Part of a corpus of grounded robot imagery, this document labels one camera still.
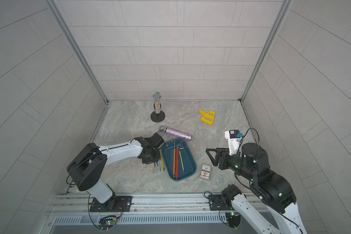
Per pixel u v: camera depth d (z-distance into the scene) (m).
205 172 0.80
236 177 0.49
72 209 0.70
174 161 0.84
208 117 1.06
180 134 0.94
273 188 0.37
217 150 0.50
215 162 0.51
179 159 0.86
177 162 0.84
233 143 0.51
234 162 0.50
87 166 0.46
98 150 0.48
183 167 0.82
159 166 0.83
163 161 0.77
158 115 1.05
